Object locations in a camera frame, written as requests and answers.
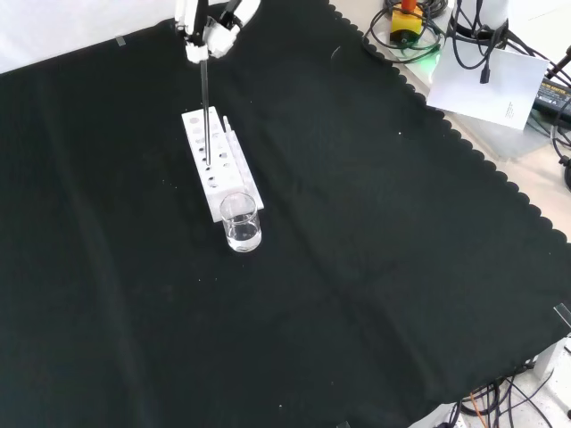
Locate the small clear glass beaker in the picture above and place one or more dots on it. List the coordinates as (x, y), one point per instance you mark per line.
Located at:
(241, 232)

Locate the white test tube rack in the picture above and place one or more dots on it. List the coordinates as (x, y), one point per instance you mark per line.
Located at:
(223, 178)

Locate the clear glass rod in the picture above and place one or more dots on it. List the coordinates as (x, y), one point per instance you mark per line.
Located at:
(205, 111)

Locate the white bench frame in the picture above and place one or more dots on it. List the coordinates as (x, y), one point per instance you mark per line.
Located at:
(553, 361)

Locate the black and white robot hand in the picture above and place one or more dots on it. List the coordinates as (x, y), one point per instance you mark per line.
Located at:
(218, 40)

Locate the black power adapter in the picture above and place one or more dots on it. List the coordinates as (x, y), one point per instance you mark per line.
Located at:
(553, 96)

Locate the pale translucent board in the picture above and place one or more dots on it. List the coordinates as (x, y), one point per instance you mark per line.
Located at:
(490, 138)

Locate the clear tape piece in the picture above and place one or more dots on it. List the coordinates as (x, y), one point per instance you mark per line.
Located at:
(120, 41)
(342, 425)
(563, 314)

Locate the black bench cloth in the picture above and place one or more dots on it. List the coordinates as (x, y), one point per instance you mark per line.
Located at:
(357, 223)

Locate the white paper sheet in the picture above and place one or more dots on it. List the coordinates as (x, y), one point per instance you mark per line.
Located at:
(486, 84)

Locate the yellow stop button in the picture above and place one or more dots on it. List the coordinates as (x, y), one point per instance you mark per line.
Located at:
(407, 22)

